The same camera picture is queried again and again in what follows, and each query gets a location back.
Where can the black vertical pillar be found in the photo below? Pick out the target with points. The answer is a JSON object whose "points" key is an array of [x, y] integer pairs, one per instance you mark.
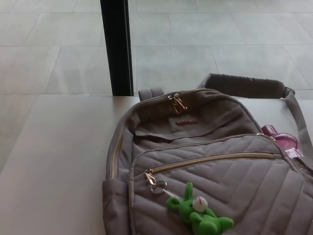
{"points": [[117, 49]]}

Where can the pink transparent water bottle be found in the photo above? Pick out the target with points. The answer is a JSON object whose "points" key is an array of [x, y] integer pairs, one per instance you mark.
{"points": [[283, 142]]}

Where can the grey quilted backpack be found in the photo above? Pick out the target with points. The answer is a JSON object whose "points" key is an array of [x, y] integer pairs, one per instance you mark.
{"points": [[207, 181]]}

